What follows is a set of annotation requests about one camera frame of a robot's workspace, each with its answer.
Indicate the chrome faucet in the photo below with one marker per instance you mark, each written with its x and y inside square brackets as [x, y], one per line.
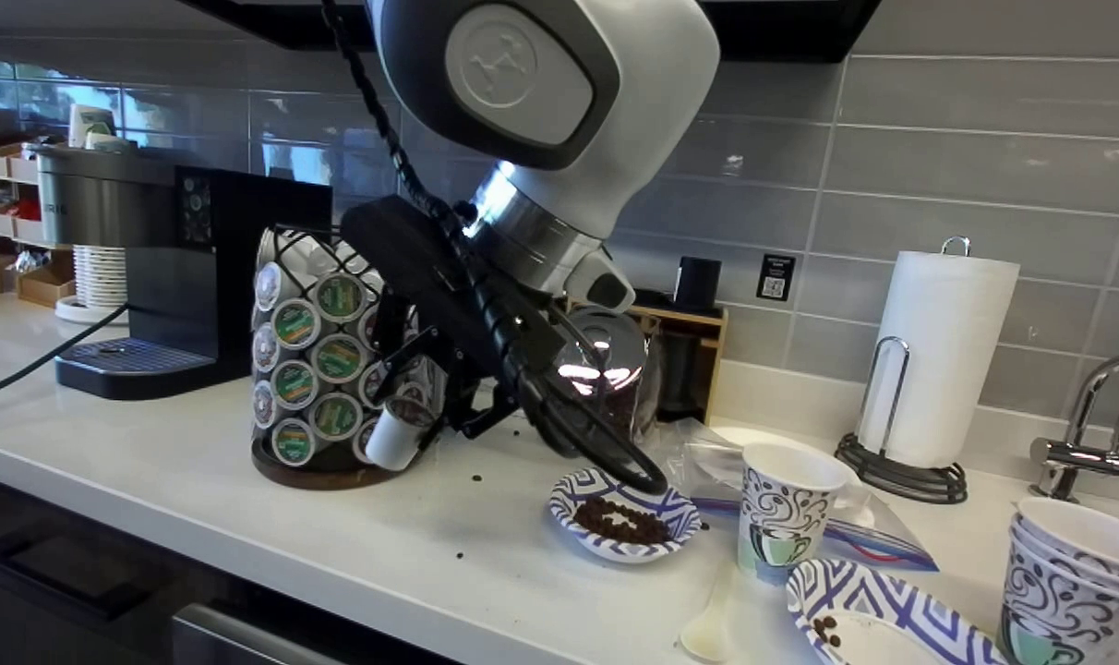
[1078, 455]

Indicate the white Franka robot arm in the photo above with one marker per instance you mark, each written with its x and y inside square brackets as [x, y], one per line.
[632, 111]

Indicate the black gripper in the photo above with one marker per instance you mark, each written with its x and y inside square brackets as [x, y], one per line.
[483, 356]

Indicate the white napkin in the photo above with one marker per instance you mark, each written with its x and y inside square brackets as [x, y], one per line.
[716, 628]

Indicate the white paper towel roll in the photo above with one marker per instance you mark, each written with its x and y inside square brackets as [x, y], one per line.
[940, 356]

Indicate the clear plastic bag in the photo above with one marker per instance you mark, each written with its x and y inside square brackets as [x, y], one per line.
[884, 541]

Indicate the paper plate with coffee grounds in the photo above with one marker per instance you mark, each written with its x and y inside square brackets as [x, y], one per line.
[616, 524]

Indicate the metal paper towel holder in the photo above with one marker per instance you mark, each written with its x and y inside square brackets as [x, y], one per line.
[903, 475]

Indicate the blue patterned paper plate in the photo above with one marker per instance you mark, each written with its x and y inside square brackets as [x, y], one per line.
[903, 616]

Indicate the small black box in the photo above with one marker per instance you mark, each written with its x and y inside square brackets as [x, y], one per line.
[699, 282]

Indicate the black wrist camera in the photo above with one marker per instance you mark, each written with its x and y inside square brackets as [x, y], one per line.
[391, 260]

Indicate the green lid coffee pod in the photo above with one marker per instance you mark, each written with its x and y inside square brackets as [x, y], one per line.
[294, 381]
[335, 415]
[338, 356]
[339, 296]
[294, 441]
[295, 322]

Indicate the black wall outlet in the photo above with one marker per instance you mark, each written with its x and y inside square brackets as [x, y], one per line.
[775, 280]

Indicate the wooden holder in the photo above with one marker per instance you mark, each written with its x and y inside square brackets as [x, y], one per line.
[693, 365]

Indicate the white coffee pod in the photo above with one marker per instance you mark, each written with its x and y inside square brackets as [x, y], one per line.
[391, 441]

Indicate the stacked patterned paper cup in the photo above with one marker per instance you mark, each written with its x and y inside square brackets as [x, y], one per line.
[1078, 524]

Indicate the patterned bowl right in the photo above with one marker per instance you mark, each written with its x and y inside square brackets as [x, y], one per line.
[1061, 616]

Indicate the Keurig coffee maker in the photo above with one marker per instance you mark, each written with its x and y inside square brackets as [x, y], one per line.
[202, 282]

